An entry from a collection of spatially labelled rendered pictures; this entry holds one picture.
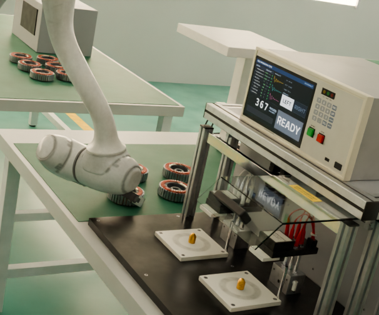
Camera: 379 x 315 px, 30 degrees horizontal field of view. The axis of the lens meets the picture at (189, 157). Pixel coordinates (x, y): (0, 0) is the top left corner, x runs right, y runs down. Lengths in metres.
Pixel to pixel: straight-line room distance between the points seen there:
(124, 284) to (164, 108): 1.70
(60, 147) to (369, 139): 0.78
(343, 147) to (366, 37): 6.87
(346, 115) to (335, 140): 0.07
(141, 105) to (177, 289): 1.67
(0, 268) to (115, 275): 1.11
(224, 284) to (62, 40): 0.73
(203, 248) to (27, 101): 1.37
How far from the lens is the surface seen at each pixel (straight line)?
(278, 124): 1.86
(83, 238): 1.97
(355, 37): 8.41
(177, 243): 1.95
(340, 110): 1.69
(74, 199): 2.18
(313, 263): 1.96
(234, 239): 2.01
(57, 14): 1.82
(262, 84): 1.92
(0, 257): 2.84
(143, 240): 1.96
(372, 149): 1.71
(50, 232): 3.65
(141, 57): 6.89
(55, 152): 1.88
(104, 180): 1.82
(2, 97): 3.07
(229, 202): 1.54
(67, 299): 3.12
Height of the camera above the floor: 1.62
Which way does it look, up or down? 19 degrees down
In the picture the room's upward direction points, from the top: 12 degrees clockwise
